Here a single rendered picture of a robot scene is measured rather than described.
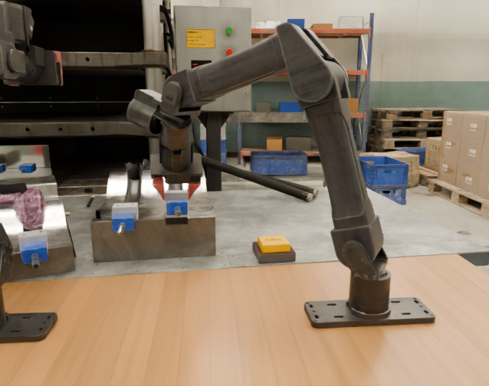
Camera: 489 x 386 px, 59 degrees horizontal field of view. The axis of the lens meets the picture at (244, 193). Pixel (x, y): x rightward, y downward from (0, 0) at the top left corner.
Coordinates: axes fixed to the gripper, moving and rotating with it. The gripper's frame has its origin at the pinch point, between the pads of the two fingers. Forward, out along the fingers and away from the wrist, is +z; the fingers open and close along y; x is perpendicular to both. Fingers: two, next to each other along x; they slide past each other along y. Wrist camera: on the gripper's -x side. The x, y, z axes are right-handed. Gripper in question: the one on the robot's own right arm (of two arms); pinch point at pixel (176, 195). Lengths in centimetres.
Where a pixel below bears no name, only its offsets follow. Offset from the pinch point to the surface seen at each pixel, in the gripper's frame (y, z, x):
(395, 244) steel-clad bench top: -51, 9, 9
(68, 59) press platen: 35, 13, -85
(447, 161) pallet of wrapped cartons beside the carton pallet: -308, 214, -265
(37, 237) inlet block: 27.0, 2.1, 8.3
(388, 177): -220, 207, -233
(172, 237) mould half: 1.0, 6.5, 6.2
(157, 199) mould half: 4.3, 13.6, -12.9
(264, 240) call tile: -18.7, 5.7, 8.9
